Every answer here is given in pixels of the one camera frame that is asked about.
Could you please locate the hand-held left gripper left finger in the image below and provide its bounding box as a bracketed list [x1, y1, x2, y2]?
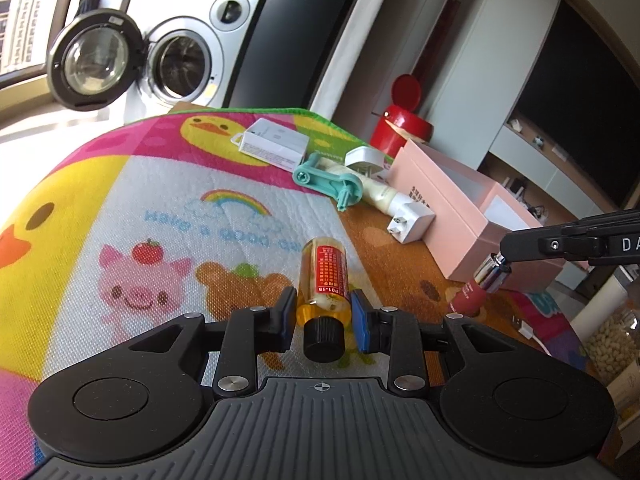
[127, 287, 299, 400]

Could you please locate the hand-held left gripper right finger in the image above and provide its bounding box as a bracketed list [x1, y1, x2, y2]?
[350, 288, 519, 397]

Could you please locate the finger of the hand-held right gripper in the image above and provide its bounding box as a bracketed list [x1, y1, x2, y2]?
[500, 210, 640, 264]

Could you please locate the amber bottle with black cap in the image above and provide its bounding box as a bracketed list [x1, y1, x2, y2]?
[296, 238, 351, 363]

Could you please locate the pink lipstick with silver cap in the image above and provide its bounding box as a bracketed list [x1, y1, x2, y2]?
[446, 252, 512, 316]

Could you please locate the pink cardboard box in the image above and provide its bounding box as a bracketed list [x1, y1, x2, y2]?
[389, 138, 564, 292]

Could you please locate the white charger plug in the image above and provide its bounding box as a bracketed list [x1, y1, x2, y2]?
[344, 146, 396, 181]
[386, 194, 437, 245]

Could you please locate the cream squeeze tube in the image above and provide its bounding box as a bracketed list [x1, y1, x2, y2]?
[320, 156, 402, 216]

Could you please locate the teal tube squeezer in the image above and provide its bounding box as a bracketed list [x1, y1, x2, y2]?
[292, 154, 362, 212]

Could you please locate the small white carton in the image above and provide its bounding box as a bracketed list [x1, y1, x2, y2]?
[230, 118, 310, 171]

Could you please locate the white TV cabinet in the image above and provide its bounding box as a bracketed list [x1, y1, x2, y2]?
[474, 110, 640, 243]

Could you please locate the clear jar of beans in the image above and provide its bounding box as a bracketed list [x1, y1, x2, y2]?
[570, 260, 640, 387]

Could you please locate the black television screen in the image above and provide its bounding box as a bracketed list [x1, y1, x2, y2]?
[514, 0, 640, 207]

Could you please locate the colourful cartoon play mat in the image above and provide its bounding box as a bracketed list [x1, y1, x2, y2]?
[0, 107, 597, 480]

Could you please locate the red bin with flip lid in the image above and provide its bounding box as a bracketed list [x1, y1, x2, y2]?
[369, 74, 434, 159]

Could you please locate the silver washing machine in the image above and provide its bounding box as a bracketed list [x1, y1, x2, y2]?
[125, 0, 269, 117]

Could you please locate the dark tall panel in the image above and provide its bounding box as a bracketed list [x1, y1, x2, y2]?
[224, 0, 377, 112]

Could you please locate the round washing machine door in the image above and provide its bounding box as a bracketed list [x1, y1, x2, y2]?
[47, 0, 151, 112]

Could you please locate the window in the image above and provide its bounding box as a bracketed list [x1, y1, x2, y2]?
[0, 0, 68, 78]

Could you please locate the white USB cable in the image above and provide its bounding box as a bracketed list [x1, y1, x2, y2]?
[512, 315, 557, 357]

